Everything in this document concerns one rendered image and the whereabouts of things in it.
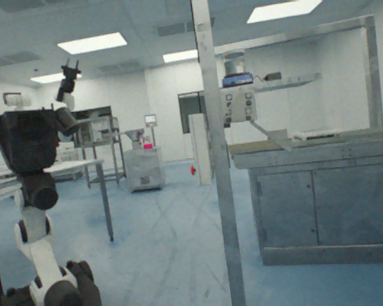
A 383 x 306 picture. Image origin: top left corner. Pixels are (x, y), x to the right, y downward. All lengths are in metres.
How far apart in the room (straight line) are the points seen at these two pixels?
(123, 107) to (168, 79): 1.54
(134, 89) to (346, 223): 6.18
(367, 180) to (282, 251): 0.72
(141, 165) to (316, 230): 3.00
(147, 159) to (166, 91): 3.24
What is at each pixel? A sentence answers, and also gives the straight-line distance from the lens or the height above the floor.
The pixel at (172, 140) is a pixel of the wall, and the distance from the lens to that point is 6.92.
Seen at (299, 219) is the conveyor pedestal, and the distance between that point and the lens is 1.88.
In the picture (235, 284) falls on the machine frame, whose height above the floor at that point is 0.39.
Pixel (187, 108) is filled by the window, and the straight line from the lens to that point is 6.91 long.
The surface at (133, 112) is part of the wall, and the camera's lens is 7.09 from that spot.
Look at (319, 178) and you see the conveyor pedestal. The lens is 1.84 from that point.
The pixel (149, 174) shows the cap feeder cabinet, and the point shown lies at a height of 0.31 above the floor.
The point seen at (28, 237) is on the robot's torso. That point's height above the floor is 0.54.
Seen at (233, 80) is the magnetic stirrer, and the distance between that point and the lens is 1.66.
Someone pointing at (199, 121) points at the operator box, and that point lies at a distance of 0.84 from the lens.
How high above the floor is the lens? 1.07
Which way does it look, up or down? 4 degrees down
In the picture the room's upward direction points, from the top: 8 degrees counter-clockwise
